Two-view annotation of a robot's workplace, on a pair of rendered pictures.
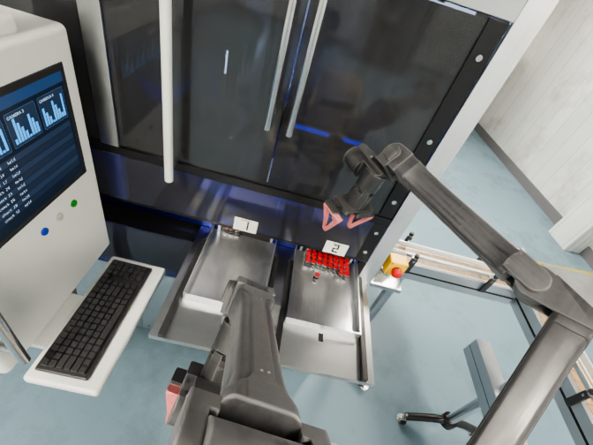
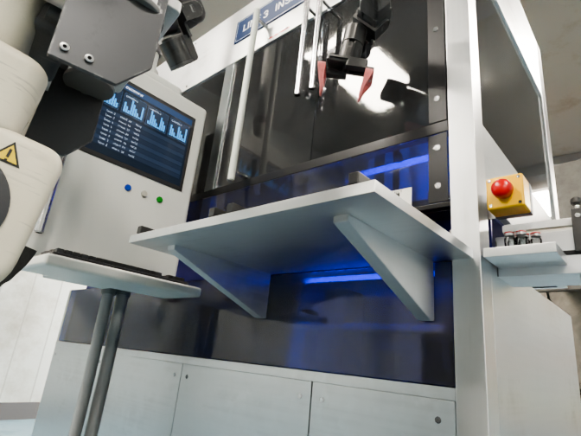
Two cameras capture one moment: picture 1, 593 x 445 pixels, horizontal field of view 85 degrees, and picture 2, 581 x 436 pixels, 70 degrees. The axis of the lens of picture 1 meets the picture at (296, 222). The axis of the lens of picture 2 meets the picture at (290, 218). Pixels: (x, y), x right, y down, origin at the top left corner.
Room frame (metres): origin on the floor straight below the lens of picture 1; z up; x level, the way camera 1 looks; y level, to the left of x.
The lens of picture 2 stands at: (0.05, -0.73, 0.62)
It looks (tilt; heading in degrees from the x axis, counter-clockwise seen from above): 19 degrees up; 50
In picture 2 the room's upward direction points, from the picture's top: 6 degrees clockwise
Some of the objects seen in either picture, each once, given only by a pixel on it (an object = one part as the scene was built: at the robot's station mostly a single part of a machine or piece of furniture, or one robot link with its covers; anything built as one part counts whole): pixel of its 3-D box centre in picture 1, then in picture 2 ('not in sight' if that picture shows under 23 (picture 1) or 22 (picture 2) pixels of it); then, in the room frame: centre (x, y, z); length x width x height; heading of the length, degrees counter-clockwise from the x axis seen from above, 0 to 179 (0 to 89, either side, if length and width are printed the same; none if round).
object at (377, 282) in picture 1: (384, 275); (526, 258); (0.97, -0.42, 0.87); 0.14 x 0.13 x 0.02; 7
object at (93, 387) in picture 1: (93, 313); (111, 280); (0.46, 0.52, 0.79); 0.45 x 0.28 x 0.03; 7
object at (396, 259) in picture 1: (394, 263); (508, 196); (0.93, -0.41, 1.00); 0.08 x 0.07 x 0.07; 7
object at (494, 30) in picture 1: (411, 172); (436, 60); (0.88, -0.27, 1.40); 0.05 x 0.01 x 0.80; 97
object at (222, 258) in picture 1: (235, 265); not in sight; (0.74, 0.16, 0.90); 0.34 x 0.26 x 0.04; 7
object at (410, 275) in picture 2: not in sight; (389, 274); (0.71, -0.27, 0.80); 0.34 x 0.03 x 0.13; 7
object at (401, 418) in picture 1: (444, 423); not in sight; (0.83, -1.13, 0.07); 0.50 x 0.08 x 0.14; 97
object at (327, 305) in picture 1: (324, 287); not in sight; (0.78, -0.18, 0.90); 0.34 x 0.26 x 0.04; 7
